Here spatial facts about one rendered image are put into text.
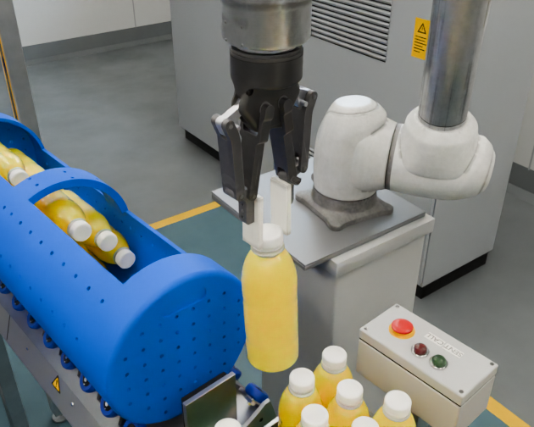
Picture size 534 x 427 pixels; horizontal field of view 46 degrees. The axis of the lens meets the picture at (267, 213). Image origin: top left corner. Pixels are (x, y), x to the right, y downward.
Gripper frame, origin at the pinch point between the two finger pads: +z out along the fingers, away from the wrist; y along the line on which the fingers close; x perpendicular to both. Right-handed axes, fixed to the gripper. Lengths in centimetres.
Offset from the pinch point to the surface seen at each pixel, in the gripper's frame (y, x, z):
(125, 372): 13.2, -17.3, 30.5
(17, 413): 10, -115, 127
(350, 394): -10.0, 7.1, 32.2
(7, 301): 14, -71, 50
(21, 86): -30, -158, 36
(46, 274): 13.8, -40.2, 25.0
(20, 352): 16, -62, 57
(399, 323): -26.8, 2.8, 31.3
